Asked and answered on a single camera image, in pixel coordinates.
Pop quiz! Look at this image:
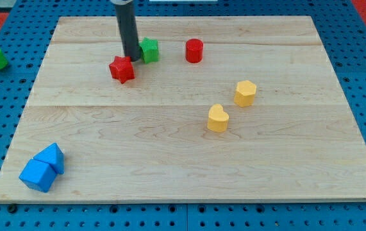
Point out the blue cube block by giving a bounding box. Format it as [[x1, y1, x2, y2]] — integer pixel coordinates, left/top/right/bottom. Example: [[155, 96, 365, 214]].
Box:
[[19, 159, 57, 193]]

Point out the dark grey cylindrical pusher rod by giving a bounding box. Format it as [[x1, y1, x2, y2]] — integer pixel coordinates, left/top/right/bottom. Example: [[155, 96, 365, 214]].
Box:
[[111, 0, 141, 62]]

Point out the red cylinder block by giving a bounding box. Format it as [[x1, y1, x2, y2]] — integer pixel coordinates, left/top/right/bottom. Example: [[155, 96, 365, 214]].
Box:
[[185, 38, 204, 63]]

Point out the yellow hexagon block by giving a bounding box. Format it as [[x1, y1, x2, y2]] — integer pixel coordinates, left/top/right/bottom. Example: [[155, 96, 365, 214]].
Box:
[[233, 80, 257, 107]]

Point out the light wooden board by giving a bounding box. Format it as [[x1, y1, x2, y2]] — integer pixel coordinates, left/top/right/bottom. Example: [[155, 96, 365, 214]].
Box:
[[0, 16, 366, 204]]

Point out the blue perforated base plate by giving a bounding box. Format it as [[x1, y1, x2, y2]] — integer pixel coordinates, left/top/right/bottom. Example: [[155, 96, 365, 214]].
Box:
[[0, 1, 366, 230]]

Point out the blue triangle block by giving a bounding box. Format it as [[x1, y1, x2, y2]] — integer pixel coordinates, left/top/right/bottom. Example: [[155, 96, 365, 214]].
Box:
[[33, 142, 65, 175]]

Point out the green star block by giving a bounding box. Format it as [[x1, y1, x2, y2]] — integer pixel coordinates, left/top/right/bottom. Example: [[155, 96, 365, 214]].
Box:
[[140, 37, 159, 64]]

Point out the yellow heart block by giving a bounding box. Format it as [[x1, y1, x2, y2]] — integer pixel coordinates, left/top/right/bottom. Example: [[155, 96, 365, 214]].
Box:
[[207, 104, 229, 132]]

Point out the red star block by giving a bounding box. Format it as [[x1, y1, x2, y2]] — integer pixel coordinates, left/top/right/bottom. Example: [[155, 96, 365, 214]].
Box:
[[109, 56, 135, 84]]

